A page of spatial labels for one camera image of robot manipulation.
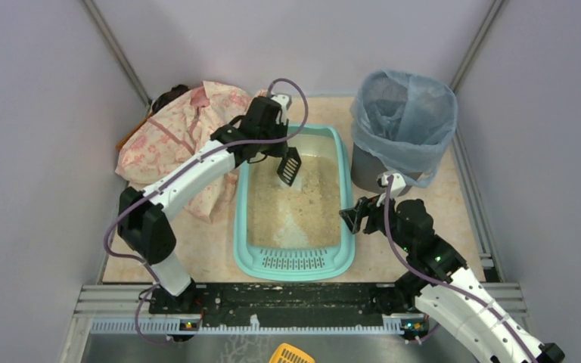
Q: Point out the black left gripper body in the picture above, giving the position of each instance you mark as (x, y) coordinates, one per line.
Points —
(274, 148)

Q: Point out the teal plastic litter box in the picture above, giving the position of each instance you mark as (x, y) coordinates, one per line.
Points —
(298, 264)

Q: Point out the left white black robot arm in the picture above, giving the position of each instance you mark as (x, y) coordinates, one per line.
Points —
(145, 215)

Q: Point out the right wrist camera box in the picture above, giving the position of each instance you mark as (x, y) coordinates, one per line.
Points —
(393, 183)

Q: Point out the dark object behind cloth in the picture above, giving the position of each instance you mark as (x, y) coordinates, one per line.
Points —
(168, 97)

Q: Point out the cream pink printed cloth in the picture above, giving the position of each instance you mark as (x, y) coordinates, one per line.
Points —
(177, 131)

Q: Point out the grey ribbed trash bin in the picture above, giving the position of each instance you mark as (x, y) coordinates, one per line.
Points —
(366, 166)

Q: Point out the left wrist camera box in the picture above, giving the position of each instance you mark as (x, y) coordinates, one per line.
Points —
(285, 101)

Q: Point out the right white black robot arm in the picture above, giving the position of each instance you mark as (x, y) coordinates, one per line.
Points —
(439, 283)

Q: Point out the beige cat litter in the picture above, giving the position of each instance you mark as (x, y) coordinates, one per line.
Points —
(301, 216)

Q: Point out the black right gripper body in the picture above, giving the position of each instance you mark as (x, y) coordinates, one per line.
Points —
(368, 215)

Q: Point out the black slotted litter scoop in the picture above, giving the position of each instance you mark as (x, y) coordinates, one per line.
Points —
(289, 166)

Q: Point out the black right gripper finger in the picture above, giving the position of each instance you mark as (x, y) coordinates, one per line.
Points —
(369, 202)
(352, 217)

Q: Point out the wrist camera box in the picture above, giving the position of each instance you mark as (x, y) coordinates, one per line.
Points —
(393, 183)
(285, 101)

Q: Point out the yellow slotted scoop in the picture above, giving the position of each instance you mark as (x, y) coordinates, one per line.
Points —
(286, 353)

